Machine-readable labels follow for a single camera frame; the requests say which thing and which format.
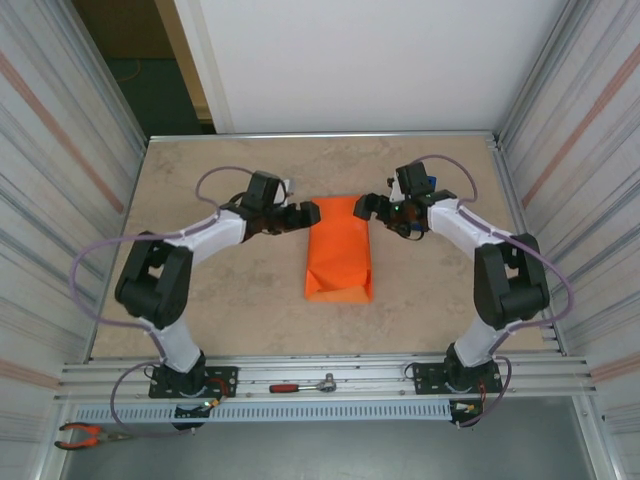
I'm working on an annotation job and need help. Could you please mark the orange wrapping paper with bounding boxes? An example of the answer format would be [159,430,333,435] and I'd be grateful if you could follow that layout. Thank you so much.
[303,196,375,305]

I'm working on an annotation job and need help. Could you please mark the blue tape dispenser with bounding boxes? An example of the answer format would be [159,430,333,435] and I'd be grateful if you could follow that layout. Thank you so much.
[410,173,438,234]

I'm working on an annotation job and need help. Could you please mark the aluminium table edge rail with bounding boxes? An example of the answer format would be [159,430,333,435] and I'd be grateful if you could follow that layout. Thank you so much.
[147,130,501,151]

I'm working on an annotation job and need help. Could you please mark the beige wooden door frame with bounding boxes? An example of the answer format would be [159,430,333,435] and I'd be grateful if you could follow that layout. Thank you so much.
[153,0,221,135]

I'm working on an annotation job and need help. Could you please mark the red-handled ratchet wrench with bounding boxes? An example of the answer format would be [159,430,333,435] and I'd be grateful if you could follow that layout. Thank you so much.
[269,372,339,394]

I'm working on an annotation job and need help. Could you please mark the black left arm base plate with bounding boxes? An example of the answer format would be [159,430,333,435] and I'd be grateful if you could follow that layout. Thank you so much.
[148,365,239,399]

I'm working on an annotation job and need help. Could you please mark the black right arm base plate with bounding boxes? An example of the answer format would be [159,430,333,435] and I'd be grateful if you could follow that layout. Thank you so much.
[412,360,504,396]

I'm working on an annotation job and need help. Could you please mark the grey slotted cable duct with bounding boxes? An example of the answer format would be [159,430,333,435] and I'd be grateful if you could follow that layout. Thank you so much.
[73,399,454,425]

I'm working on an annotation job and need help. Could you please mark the orange-handled pliers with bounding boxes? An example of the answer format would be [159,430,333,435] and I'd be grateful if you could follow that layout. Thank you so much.
[53,422,135,450]

